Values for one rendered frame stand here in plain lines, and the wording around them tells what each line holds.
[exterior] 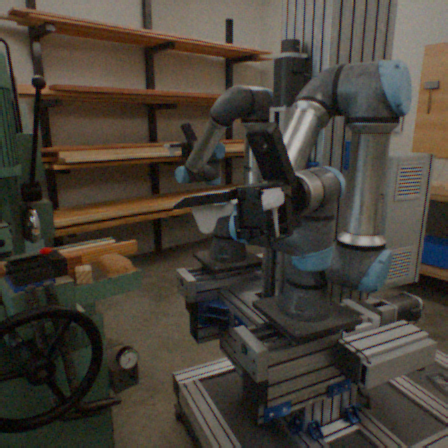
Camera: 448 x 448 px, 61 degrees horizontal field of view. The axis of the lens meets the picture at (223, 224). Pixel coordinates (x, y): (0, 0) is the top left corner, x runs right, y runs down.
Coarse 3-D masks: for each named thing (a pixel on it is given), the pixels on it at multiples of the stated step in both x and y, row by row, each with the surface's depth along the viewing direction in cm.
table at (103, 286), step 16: (96, 272) 114; (128, 272) 114; (80, 288) 105; (96, 288) 108; (112, 288) 111; (128, 288) 115; (0, 304) 94; (80, 304) 106; (0, 320) 93; (64, 320) 94; (32, 336) 90
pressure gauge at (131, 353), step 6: (126, 348) 112; (132, 348) 113; (120, 354) 111; (126, 354) 112; (132, 354) 113; (138, 354) 114; (120, 360) 110; (126, 360) 112; (132, 360) 113; (120, 366) 111; (126, 366) 112; (132, 366) 113
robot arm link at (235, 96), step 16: (224, 96) 136; (240, 96) 134; (224, 112) 136; (240, 112) 137; (208, 128) 144; (224, 128) 143; (208, 144) 147; (192, 160) 155; (176, 176) 162; (192, 176) 160
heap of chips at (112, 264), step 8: (104, 256) 118; (112, 256) 117; (120, 256) 118; (96, 264) 119; (104, 264) 115; (112, 264) 114; (120, 264) 114; (128, 264) 115; (104, 272) 114; (112, 272) 112; (120, 272) 113
